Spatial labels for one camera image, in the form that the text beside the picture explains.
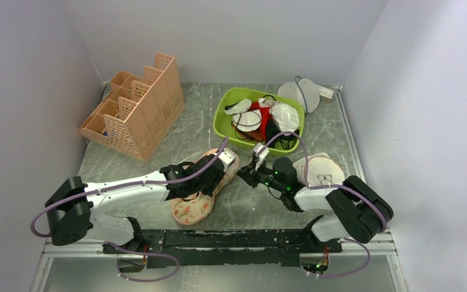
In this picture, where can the white round laundry bag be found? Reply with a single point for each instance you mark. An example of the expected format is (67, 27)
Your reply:
(302, 90)

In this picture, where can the floral mesh laundry bag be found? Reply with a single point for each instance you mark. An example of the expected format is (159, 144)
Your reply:
(197, 206)

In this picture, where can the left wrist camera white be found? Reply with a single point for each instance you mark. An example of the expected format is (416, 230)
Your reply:
(229, 159)

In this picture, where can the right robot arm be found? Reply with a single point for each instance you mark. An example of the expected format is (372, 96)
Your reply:
(350, 207)

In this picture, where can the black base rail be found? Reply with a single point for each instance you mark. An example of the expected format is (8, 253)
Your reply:
(237, 247)

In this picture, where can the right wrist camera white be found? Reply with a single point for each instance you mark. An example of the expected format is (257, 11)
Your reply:
(261, 152)

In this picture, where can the black bra in bin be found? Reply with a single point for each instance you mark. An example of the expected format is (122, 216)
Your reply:
(284, 141)

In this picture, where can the white crumpled bra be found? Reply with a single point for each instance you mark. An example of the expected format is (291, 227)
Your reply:
(285, 117)

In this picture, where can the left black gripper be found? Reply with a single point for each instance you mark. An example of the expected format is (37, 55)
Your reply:
(209, 191)

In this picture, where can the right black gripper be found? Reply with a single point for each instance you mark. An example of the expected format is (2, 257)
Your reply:
(249, 174)

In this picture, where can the peach plastic file organizer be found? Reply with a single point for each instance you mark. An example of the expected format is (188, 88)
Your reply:
(139, 111)

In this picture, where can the small white label box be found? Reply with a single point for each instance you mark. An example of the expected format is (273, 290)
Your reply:
(325, 92)

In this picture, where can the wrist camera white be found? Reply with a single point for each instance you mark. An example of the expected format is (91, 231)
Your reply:
(229, 159)
(261, 152)

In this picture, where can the red bra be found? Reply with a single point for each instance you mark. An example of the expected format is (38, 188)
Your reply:
(265, 116)

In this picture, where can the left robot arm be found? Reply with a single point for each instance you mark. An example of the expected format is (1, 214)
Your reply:
(78, 210)

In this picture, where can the white bra black trim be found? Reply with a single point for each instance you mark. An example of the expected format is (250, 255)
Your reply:
(244, 122)

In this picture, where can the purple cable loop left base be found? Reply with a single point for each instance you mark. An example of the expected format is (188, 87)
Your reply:
(149, 259)

